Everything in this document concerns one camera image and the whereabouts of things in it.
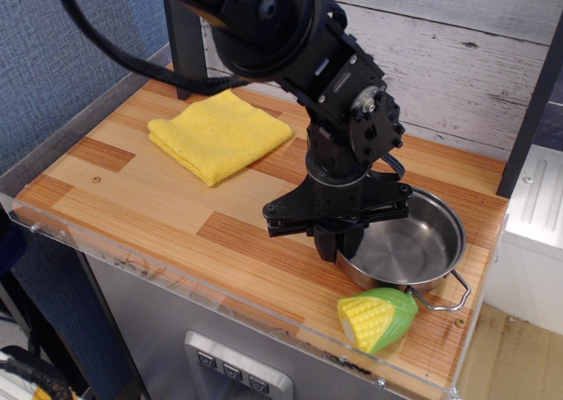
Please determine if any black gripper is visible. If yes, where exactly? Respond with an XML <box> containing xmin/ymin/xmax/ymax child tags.
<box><xmin>263</xmin><ymin>175</ymin><xmax>413</xmax><ymax>262</ymax></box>

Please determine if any stainless steel pot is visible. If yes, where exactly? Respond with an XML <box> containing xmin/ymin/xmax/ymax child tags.
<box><xmin>336</xmin><ymin>187</ymin><xmax>472</xmax><ymax>312</ymax></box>

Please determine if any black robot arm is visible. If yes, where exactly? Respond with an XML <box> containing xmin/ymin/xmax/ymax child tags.
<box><xmin>178</xmin><ymin>0</ymin><xmax>412</xmax><ymax>262</ymax></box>

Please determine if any folded yellow towel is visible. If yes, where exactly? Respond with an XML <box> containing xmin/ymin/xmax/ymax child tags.
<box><xmin>148</xmin><ymin>90</ymin><xmax>292</xmax><ymax>187</ymax></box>

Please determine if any toy corn cob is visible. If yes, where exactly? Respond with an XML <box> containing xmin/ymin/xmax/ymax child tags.
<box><xmin>337</xmin><ymin>287</ymin><xmax>419</xmax><ymax>355</ymax></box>

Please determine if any silver button control panel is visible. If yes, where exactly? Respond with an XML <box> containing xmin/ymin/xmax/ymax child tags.
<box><xmin>185</xmin><ymin>331</ymin><xmax>294</xmax><ymax>400</ymax></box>

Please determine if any white side cabinet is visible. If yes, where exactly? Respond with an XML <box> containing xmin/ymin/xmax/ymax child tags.
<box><xmin>484</xmin><ymin>145</ymin><xmax>562</xmax><ymax>334</ymax></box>

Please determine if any stainless steel cabinet front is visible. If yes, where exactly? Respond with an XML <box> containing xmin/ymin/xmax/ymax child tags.
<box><xmin>88</xmin><ymin>257</ymin><xmax>425</xmax><ymax>399</ymax></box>

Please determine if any clear acrylic edge guard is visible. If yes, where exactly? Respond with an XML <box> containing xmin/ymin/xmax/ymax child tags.
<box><xmin>0</xmin><ymin>47</ymin><xmax>511</xmax><ymax>396</ymax></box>

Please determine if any yellow object bottom left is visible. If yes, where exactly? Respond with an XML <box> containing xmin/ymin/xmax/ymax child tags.
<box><xmin>32</xmin><ymin>385</ymin><xmax>75</xmax><ymax>400</ymax></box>

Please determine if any black braided cable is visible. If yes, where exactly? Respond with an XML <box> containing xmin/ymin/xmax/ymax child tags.
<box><xmin>48</xmin><ymin>0</ymin><xmax>247</xmax><ymax>96</ymax></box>

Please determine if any black right upright post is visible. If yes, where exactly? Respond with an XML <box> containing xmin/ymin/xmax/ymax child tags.
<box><xmin>495</xmin><ymin>0</ymin><xmax>563</xmax><ymax>198</ymax></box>

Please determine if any black upright post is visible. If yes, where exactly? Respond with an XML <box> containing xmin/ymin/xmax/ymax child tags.
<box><xmin>163</xmin><ymin>0</ymin><xmax>208</xmax><ymax>81</ymax></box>
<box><xmin>495</xmin><ymin>0</ymin><xmax>563</xmax><ymax>198</ymax></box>

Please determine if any black left upright post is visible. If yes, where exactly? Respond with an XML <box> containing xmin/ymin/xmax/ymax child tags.
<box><xmin>163</xmin><ymin>0</ymin><xmax>208</xmax><ymax>81</ymax></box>

